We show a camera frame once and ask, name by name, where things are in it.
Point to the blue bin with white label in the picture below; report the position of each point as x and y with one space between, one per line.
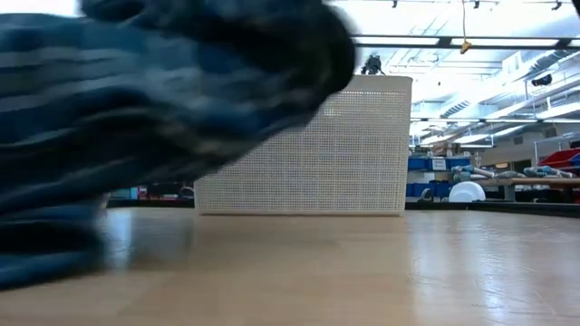
419 164

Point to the blue grey robot arm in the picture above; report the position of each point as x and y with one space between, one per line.
471 172
544 172

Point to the yellow hanging tag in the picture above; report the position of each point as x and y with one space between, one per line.
466 46

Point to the small blue bin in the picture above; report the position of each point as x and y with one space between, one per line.
577 160

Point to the white round chair back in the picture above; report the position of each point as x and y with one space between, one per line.
466 192

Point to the black table edge rail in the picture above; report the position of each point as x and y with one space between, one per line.
498 208

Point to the small red bin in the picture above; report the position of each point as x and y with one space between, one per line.
559 159

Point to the dark blue plaid cloth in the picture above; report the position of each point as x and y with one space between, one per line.
136 113

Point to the white perforated laundry basket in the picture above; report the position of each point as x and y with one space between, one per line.
340 158

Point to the dark overhead camera mount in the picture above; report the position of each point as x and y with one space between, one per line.
373 67

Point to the blue storage bin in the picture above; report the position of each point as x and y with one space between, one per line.
439 189

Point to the black ceiling device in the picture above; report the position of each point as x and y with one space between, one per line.
541 80

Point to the wooden work table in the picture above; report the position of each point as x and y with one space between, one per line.
544 181

